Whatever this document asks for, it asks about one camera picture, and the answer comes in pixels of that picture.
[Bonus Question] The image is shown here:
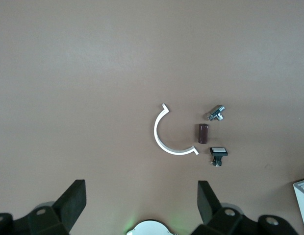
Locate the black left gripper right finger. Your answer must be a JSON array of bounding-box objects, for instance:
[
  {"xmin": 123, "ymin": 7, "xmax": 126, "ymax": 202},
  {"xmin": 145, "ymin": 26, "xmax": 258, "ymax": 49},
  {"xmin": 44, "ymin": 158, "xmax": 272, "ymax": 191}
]
[{"xmin": 191, "ymin": 180, "xmax": 300, "ymax": 235}]

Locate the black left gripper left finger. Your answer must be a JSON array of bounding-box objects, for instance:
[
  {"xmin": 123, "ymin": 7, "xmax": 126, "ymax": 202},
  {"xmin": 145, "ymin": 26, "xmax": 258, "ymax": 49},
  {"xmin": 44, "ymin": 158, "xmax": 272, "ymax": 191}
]
[{"xmin": 0, "ymin": 179, "xmax": 87, "ymax": 235}]

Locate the white drawer cabinet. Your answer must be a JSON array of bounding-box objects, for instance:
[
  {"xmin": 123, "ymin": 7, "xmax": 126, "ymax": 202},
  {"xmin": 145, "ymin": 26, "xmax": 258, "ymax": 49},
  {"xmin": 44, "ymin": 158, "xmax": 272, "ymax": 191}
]
[{"xmin": 293, "ymin": 178, "xmax": 304, "ymax": 235}]

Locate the dark brown terminal block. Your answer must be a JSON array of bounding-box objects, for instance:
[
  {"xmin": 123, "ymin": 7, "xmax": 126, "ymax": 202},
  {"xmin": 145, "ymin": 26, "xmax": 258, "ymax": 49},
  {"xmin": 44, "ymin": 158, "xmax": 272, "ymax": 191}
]
[{"xmin": 196, "ymin": 123, "xmax": 210, "ymax": 144}]

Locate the white semicircular plastic clamp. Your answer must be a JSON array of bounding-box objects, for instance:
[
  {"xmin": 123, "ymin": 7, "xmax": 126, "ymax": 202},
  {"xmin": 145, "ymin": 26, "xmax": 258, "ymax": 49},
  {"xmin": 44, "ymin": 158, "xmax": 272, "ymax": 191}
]
[{"xmin": 153, "ymin": 103, "xmax": 199, "ymax": 156}]

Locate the chrome metal fitting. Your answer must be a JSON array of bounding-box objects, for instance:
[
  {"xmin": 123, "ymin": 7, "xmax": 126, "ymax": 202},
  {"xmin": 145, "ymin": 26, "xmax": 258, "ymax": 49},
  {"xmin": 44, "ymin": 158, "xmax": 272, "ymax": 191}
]
[{"xmin": 204, "ymin": 104, "xmax": 227, "ymax": 122}]

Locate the black switch with white cap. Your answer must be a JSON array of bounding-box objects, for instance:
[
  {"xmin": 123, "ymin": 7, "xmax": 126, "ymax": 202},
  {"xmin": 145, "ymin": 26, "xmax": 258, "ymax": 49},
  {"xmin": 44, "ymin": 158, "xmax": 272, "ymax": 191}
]
[{"xmin": 207, "ymin": 146, "xmax": 228, "ymax": 168}]

